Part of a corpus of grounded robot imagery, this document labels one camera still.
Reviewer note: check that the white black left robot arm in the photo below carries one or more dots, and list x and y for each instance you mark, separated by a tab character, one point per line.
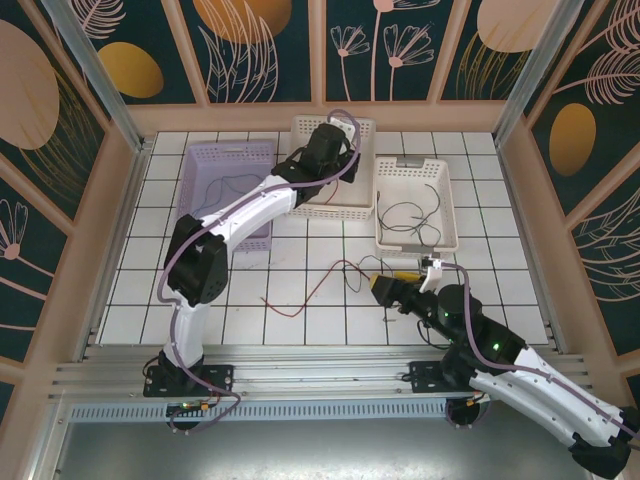
250	210

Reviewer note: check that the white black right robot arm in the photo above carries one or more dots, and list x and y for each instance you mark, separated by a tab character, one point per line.
545	395

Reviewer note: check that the large white plastic basket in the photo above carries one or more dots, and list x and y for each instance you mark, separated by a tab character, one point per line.
365	190

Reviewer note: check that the small white plastic basket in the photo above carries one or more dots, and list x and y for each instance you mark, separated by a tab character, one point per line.
410	185

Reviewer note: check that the purple plastic basket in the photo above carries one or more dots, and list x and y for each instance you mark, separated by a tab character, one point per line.
215	167

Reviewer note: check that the grey metal base sheet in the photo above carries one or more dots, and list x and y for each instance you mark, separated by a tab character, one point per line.
320	450

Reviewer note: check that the aluminium side rail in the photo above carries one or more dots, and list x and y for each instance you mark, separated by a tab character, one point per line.
530	240
116	240

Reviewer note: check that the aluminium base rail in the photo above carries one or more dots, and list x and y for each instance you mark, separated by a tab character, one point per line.
320	372

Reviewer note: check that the aluminium frame post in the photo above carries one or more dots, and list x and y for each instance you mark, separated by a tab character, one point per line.
95	75
532	75

